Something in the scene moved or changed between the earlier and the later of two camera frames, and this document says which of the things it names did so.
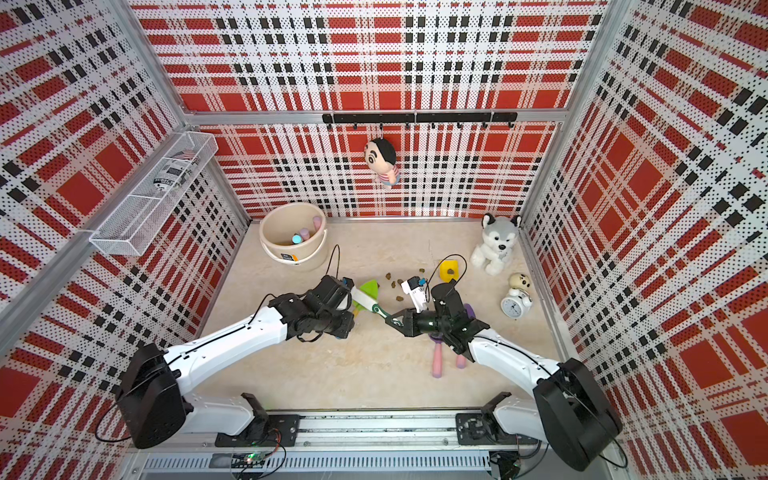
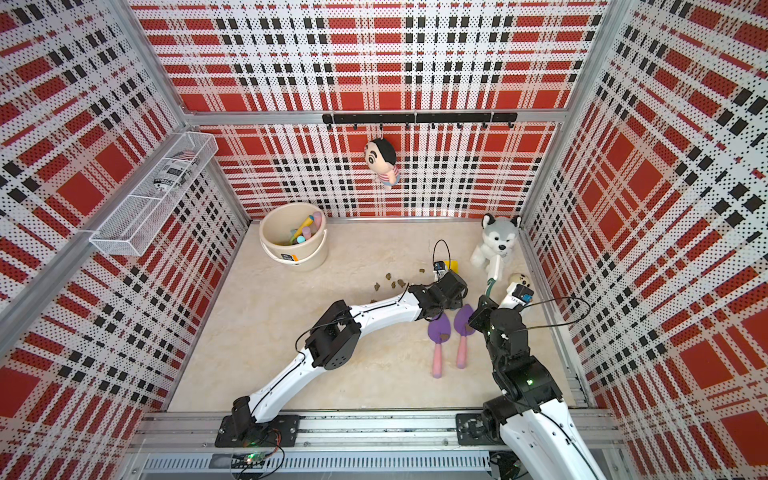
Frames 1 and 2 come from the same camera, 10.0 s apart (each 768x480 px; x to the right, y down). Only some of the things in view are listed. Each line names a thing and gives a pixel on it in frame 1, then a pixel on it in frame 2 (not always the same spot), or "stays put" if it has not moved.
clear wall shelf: (122, 232) stays put
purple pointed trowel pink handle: (437, 356) stays put
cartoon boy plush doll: (380, 155) stays put
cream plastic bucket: (293, 236) stays put
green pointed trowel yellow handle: (371, 289) → (306, 223)
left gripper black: (348, 324) → (458, 302)
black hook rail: (408, 118) stays put
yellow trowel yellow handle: (446, 265) stays put
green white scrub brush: (366, 296) → (491, 281)
